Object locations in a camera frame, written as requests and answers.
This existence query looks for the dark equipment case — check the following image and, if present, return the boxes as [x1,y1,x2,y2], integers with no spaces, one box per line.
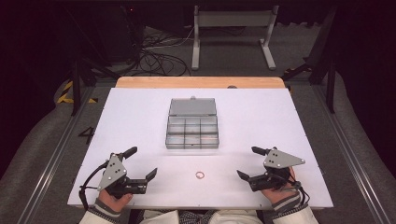
[101,4,147,64]

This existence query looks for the person's right hand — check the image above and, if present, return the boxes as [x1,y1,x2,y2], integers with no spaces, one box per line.
[261,166,302,205]

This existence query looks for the yellow floor tape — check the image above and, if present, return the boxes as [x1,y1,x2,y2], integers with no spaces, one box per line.
[56,80,99,105]

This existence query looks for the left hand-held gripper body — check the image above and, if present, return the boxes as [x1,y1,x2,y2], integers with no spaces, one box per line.
[97,152,148,200]

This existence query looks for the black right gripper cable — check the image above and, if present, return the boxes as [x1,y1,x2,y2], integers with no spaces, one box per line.
[288,176,311,207]

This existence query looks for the person's left hand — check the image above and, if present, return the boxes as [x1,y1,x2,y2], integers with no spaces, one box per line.
[98,188,134,213]

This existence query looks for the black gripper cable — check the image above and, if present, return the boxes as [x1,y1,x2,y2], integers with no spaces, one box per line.
[78,160,110,211]
[288,176,311,207]

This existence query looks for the metal floor rail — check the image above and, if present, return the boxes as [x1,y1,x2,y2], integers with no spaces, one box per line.
[16,86,95,224]
[312,83,392,224]

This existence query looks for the white metal stand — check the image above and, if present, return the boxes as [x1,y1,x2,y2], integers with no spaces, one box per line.
[191,5,279,71]

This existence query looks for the white table board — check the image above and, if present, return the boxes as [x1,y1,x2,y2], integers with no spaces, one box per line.
[67,87,334,210]

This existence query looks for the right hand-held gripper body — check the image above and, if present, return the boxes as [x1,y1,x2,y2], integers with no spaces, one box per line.
[248,147,306,192]

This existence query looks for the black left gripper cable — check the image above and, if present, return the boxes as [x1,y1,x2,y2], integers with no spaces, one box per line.
[78,160,110,211]

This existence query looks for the black floor cables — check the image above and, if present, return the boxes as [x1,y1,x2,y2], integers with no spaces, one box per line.
[134,26,194,77]

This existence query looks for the black metal stand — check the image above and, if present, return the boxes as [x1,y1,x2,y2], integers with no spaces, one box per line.
[280,7,339,115]
[62,8,120,117]

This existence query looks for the clear plastic compartment box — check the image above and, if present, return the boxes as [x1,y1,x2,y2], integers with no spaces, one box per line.
[164,96,220,150]

